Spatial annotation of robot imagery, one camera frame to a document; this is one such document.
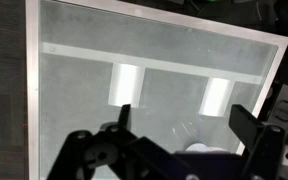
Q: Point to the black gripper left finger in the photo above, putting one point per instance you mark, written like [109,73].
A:
[84,150]

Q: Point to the white ceramic mug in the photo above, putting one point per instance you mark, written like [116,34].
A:
[197,147]

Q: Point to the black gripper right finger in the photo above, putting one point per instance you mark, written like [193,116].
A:
[260,146]

